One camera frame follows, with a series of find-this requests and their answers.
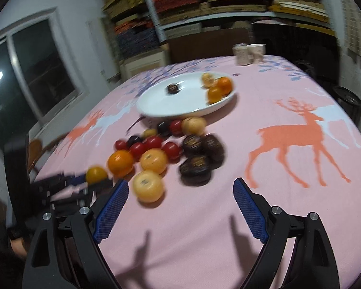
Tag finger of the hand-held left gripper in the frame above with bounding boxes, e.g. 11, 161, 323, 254
50, 181, 115, 205
33, 172, 88, 192

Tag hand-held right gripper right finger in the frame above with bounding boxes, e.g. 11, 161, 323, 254
232, 177, 340, 289

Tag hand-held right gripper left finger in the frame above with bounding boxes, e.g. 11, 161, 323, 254
22, 179, 130, 289

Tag small yellow-orange citrus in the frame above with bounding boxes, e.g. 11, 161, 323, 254
85, 166, 109, 185

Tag white oval plate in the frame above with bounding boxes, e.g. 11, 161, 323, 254
135, 72, 238, 118

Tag dark carved furniture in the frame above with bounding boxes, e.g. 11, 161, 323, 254
3, 140, 31, 226

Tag wooden chair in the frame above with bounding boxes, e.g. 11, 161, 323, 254
27, 137, 67, 175

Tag pink deer print tablecloth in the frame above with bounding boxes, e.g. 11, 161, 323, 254
33, 55, 361, 289

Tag window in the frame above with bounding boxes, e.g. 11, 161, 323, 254
0, 7, 88, 133

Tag cardboard box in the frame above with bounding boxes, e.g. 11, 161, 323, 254
119, 46, 170, 80

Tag black waste bin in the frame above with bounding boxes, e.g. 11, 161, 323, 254
331, 86, 361, 124

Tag pile of patterned boxes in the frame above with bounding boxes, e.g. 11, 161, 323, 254
101, 0, 157, 59

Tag printed drink can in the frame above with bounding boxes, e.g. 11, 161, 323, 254
232, 44, 251, 66

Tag printed paper cup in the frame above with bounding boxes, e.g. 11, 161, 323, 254
247, 44, 267, 64

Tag brown chair back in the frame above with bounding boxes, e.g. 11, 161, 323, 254
168, 28, 250, 64

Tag metal shelf rack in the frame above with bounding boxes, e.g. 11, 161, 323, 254
137, 0, 337, 39

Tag stack of woven gift boxes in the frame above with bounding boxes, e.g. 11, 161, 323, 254
144, 0, 331, 33

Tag beige hanging panels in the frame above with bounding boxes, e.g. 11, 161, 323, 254
338, 0, 361, 67

